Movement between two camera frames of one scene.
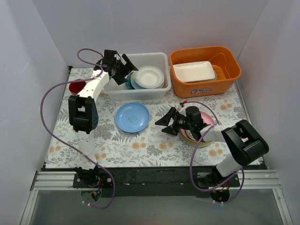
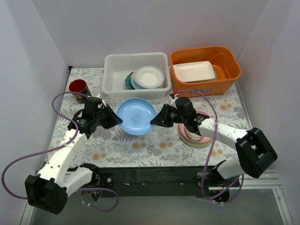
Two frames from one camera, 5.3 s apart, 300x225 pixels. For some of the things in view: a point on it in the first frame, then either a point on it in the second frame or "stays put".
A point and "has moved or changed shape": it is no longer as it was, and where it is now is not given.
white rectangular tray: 194,71 stays put
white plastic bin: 114,92 stays put
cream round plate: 191,142 stays put
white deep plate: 149,77 stays put
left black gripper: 121,71 -> 104,116
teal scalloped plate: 128,84 stays put
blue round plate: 132,117 has moved or changed shape
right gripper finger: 171,131 -> 164,118
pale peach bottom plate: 135,85 stays put
